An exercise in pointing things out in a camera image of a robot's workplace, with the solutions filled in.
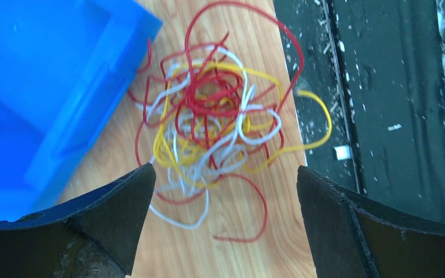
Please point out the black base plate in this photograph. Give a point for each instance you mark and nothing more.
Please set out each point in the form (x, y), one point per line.
(379, 66)

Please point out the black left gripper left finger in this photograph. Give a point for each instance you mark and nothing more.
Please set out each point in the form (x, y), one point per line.
(93, 235)

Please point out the blue plastic compartment bin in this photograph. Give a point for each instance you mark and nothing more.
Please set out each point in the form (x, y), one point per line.
(64, 67)

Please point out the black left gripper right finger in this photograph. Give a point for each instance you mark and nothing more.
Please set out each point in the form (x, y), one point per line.
(351, 235)

